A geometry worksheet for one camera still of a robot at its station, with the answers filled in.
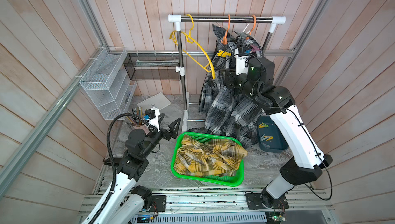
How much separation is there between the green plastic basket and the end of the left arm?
0.75ft

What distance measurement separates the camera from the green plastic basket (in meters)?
0.73

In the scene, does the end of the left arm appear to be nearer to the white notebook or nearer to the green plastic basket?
the green plastic basket

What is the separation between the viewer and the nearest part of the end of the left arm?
0.59 m
